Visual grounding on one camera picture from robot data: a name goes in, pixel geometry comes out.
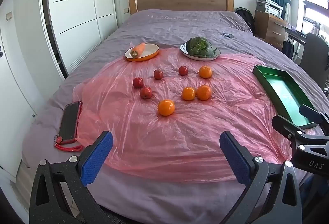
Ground phone with red case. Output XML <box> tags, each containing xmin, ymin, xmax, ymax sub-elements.
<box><xmin>57</xmin><ymin>101</ymin><xmax>83</xmax><ymax>143</ymax></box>

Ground carrot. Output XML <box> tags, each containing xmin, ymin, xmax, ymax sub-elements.
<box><xmin>130</xmin><ymin>43</ymin><xmax>146</xmax><ymax>58</ymax></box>

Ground pink plastic sheet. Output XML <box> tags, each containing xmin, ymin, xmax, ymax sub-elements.
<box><xmin>73</xmin><ymin>48</ymin><xmax>319</xmax><ymax>183</ymax></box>

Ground black backpack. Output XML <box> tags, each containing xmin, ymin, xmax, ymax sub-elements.
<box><xmin>235</xmin><ymin>7</ymin><xmax>255</xmax><ymax>34</ymax></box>

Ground white round plate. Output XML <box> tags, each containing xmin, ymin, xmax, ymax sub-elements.
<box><xmin>180</xmin><ymin>43</ymin><xmax>221</xmax><ymax>61</ymax></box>

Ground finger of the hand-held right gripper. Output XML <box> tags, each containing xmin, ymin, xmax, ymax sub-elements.
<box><xmin>272</xmin><ymin>115</ymin><xmax>329</xmax><ymax>149</ymax></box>
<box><xmin>299</xmin><ymin>104</ymin><xmax>329</xmax><ymax>135</ymax></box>

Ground red phone strap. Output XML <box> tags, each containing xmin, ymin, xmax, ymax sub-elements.
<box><xmin>53</xmin><ymin>137</ymin><xmax>84</xmax><ymax>154</ymax></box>

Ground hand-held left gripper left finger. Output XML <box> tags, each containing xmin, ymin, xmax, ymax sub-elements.
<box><xmin>29</xmin><ymin>131</ymin><xmax>114</xmax><ymax>224</ymax></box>

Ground grey chair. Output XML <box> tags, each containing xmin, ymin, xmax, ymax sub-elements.
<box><xmin>299</xmin><ymin>32</ymin><xmax>329</xmax><ymax>86</ymax></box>

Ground dark blue cloth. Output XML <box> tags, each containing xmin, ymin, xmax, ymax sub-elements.
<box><xmin>283</xmin><ymin>34</ymin><xmax>295</xmax><ymax>58</ymax></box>

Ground wooden dresser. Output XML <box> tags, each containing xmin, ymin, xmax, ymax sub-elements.
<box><xmin>254</xmin><ymin>10</ymin><xmax>290</xmax><ymax>46</ymax></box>

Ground white wardrobe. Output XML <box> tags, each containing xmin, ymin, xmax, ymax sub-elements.
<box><xmin>38</xmin><ymin>0</ymin><xmax>119</xmax><ymax>78</ymax></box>

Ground bed with purple blanket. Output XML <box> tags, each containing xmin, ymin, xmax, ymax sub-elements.
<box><xmin>22</xmin><ymin>9</ymin><xmax>329</xmax><ymax>217</ymax></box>

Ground green leafy vegetable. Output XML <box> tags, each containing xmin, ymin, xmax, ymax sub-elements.
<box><xmin>185</xmin><ymin>37</ymin><xmax>219</xmax><ymax>58</ymax></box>

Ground white door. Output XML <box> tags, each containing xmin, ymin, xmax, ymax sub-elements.
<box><xmin>0</xmin><ymin>0</ymin><xmax>44</xmax><ymax>181</ymax></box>

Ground grey printer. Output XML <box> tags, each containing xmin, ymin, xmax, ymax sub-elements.
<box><xmin>256</xmin><ymin>0</ymin><xmax>283</xmax><ymax>18</ymax></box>

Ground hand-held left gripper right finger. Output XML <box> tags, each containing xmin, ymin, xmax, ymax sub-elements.
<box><xmin>219</xmin><ymin>131</ymin><xmax>303</xmax><ymax>224</ymax></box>

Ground wooden headboard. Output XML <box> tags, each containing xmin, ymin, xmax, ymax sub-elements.
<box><xmin>128</xmin><ymin>0</ymin><xmax>235</xmax><ymax>16</ymax></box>

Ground green rectangular tray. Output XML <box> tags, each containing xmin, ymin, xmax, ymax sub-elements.
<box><xmin>252</xmin><ymin>65</ymin><xmax>318</xmax><ymax>130</ymax></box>

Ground orange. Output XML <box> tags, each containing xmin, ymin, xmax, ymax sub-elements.
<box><xmin>158</xmin><ymin>100</ymin><xmax>176</xmax><ymax>117</ymax></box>
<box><xmin>197</xmin><ymin>85</ymin><xmax>212</xmax><ymax>101</ymax></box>
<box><xmin>182</xmin><ymin>87</ymin><xmax>196</xmax><ymax>101</ymax></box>
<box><xmin>199</xmin><ymin>66</ymin><xmax>213</xmax><ymax>79</ymax></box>

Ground orange oval dish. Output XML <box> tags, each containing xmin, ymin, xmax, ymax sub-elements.
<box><xmin>125</xmin><ymin>43</ymin><xmax>160</xmax><ymax>62</ymax></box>

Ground glass desk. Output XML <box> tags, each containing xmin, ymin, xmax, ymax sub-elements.
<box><xmin>285</xmin><ymin>25</ymin><xmax>309</xmax><ymax>42</ymax></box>

